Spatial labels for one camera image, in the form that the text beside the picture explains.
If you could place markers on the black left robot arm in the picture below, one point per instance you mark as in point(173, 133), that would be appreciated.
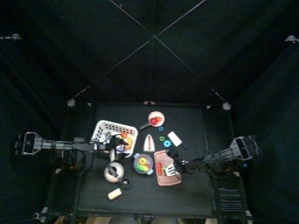
point(57, 144)

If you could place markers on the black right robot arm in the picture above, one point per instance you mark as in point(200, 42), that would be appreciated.
point(229, 152)

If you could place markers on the yellow toy starfruit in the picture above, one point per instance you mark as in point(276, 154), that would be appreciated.
point(142, 160)

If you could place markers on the orange toy carrot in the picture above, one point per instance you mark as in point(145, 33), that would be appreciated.
point(125, 139)

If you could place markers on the purple toy eggplant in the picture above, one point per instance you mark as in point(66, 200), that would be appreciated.
point(120, 148)

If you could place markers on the white toy spatula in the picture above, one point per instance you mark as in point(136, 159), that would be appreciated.
point(169, 169)

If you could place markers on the white plastic basket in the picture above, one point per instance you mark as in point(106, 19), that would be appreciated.
point(112, 132)

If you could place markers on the blue toy gear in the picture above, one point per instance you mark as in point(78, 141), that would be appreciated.
point(166, 143)

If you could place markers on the pink cutting board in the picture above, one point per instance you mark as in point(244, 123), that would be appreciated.
point(164, 176)

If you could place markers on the red toy chili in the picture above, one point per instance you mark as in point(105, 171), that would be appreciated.
point(158, 168)

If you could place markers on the white red toy iron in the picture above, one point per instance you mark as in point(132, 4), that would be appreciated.
point(148, 143)

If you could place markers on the green toy fruit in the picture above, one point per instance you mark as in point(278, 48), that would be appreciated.
point(142, 168)

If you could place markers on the pink toy frying pan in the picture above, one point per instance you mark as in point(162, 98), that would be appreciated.
point(154, 119)

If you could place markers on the red toy tomato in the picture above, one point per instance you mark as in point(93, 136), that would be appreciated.
point(156, 120)

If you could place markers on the small black cup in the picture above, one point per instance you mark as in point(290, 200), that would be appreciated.
point(125, 183)

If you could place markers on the cream toy bread block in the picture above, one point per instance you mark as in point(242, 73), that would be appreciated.
point(113, 194)

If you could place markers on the grey frame corner bracket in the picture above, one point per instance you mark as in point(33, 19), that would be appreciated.
point(290, 38)
point(13, 37)
point(225, 106)
point(148, 102)
point(70, 102)

